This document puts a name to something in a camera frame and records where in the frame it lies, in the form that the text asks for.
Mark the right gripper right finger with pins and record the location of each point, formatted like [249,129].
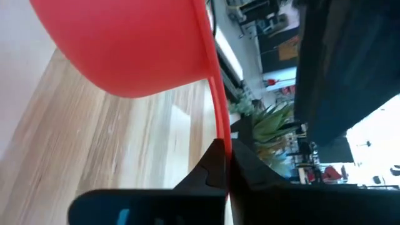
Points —
[250,187]

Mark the small potted succulent plant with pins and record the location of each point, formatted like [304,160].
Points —
[268,125]

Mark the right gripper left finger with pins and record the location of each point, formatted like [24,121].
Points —
[212,168]

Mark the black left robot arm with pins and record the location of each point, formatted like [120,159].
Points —
[337,62]

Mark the red plastic measuring cup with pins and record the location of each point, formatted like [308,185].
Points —
[125,47]

